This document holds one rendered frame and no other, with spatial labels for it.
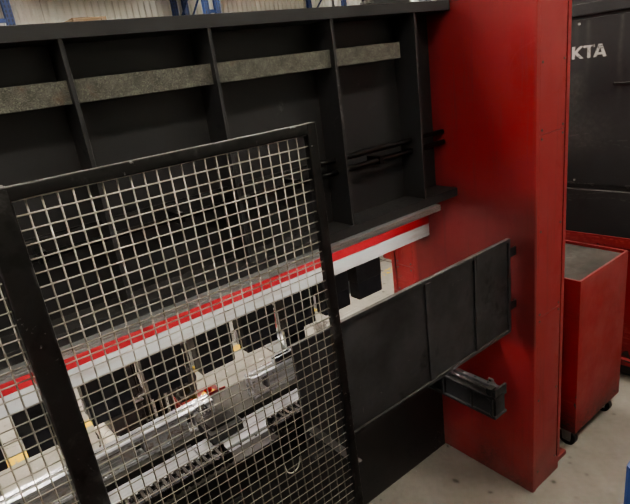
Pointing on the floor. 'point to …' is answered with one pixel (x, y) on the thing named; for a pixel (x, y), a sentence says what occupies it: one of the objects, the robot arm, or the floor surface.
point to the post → (40, 343)
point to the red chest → (591, 332)
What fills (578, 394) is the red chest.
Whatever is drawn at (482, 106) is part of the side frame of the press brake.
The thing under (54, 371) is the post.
